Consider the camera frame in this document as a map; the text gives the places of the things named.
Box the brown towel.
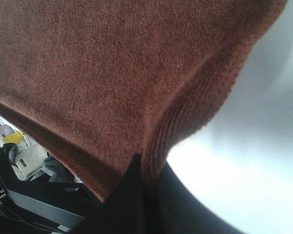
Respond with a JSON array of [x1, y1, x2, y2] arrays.
[[0, 0, 287, 200]]

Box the black metal frame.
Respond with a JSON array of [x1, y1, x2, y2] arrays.
[[0, 147, 101, 233]]

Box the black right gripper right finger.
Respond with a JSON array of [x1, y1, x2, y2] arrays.
[[147, 164, 239, 234]]

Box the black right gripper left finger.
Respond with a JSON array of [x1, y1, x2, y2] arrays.
[[72, 154, 159, 234]]

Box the yellow and white boxes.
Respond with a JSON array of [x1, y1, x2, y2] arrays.
[[0, 124, 47, 180]]

